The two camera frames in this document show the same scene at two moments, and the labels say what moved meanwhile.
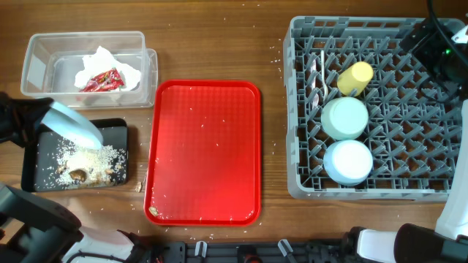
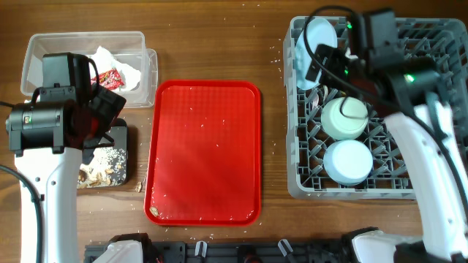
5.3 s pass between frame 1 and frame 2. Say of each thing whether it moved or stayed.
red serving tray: stayed
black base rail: stayed
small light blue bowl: stayed
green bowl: stayed
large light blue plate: moved
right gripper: moved
